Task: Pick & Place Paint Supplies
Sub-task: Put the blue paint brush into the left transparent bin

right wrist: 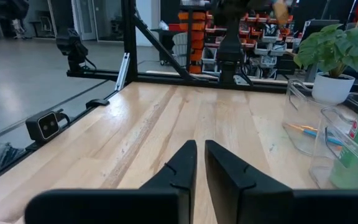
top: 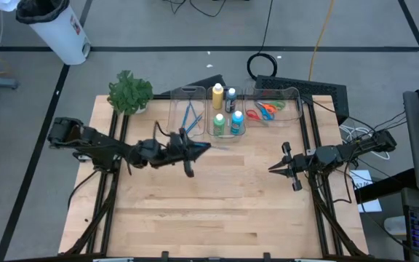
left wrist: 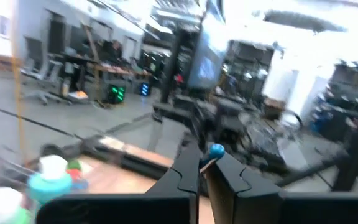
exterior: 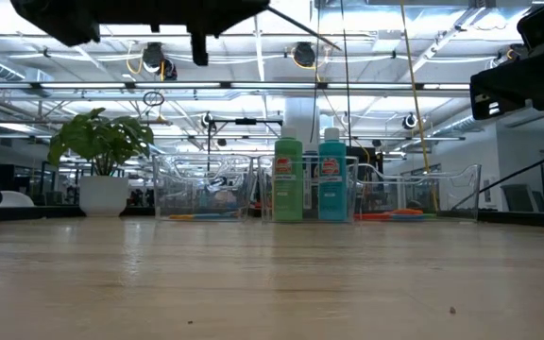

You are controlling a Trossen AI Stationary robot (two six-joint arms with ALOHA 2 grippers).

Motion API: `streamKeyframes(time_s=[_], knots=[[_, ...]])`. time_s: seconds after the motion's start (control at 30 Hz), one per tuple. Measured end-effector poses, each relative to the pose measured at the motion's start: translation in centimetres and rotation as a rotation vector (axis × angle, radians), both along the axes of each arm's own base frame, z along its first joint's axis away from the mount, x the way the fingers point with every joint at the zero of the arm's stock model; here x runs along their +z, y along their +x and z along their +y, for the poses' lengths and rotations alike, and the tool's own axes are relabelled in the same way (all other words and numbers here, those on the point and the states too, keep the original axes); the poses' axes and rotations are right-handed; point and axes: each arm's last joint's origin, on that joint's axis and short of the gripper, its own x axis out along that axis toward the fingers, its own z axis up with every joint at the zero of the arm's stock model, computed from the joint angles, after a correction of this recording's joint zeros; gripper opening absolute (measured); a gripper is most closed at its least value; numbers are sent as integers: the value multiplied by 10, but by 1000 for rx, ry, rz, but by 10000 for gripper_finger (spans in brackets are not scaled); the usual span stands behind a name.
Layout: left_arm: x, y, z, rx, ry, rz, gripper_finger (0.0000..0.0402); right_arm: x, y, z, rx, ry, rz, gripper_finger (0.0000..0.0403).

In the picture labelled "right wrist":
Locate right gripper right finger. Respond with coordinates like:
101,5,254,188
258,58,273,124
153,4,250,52
205,139,358,224

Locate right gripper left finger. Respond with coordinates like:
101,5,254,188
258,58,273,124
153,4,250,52
24,139,198,224

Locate clear plastic bin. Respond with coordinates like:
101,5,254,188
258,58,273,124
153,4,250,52
308,93,358,190
281,78,358,156

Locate black table clamp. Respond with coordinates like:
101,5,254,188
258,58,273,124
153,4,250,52
85,98,111,110

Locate green plant in white pot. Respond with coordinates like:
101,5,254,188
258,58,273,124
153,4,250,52
293,23,358,105

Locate shelf with orange storage bins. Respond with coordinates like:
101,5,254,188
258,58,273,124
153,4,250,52
177,0,295,78

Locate black mounted device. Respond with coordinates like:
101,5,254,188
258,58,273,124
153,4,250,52
56,27,98,77

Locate silver frame bracket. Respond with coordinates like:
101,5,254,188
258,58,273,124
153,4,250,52
115,52,131,91

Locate black depth camera box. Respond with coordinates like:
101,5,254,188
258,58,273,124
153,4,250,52
25,111,71,144

